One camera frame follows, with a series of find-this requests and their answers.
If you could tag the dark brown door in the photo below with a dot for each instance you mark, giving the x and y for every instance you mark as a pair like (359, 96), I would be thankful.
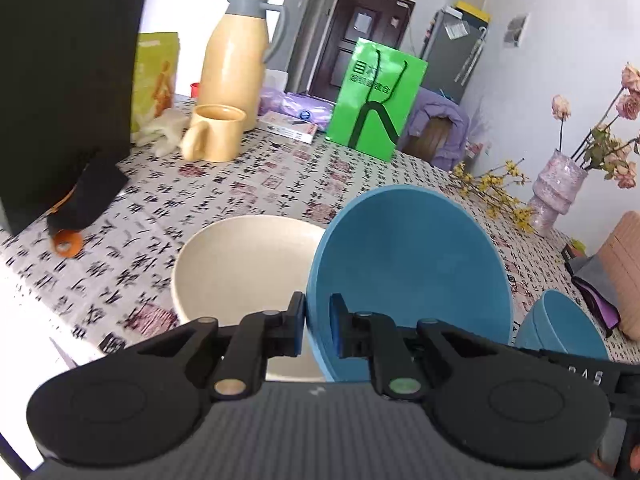
(345, 35)

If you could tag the flat printed box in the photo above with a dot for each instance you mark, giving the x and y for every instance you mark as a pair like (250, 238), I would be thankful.
(290, 127)

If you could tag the yellow flower branches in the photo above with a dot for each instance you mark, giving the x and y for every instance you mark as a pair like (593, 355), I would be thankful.
(500, 195)

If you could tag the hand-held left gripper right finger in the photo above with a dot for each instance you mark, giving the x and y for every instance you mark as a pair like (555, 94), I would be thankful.
(336, 330)

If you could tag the beige thermos jug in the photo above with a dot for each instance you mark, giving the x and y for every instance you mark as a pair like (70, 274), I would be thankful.
(232, 60)

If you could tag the cream plate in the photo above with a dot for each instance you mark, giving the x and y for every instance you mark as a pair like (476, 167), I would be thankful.
(240, 265)

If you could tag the yellow green snack packet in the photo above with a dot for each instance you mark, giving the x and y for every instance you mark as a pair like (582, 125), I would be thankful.
(157, 75)

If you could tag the large blue bowl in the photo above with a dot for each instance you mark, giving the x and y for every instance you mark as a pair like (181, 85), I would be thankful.
(410, 255)

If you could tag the small blue bowl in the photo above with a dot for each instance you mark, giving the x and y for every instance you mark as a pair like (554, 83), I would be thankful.
(565, 325)

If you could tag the purple jacket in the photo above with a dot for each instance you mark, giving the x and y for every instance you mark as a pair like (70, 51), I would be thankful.
(445, 110)

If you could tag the wooden chair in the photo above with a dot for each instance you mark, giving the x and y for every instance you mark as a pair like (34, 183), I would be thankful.
(430, 140)

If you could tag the white gloves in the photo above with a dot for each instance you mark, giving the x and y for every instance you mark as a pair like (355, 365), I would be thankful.
(162, 130)

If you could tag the purple tissue pack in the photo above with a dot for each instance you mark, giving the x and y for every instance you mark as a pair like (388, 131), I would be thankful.
(300, 105)

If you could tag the dried pink flowers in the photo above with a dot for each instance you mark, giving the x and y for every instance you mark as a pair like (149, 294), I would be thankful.
(627, 105)

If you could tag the beige mug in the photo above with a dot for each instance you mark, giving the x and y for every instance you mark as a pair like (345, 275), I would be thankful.
(220, 135)

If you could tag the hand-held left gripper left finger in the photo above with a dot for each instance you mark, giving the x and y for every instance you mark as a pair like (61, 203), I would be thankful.
(299, 325)

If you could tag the black panel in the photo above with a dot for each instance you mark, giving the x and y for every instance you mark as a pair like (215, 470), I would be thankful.
(65, 70)

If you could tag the grey refrigerator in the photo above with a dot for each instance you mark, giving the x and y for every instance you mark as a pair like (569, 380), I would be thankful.
(450, 60)

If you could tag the grey purple pouch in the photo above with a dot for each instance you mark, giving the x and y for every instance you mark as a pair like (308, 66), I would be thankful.
(597, 285)

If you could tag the black orange tool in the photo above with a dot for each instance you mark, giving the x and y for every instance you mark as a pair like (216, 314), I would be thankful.
(87, 195)

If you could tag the green paper bag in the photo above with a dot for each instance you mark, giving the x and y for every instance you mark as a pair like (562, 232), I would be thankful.
(345, 115)

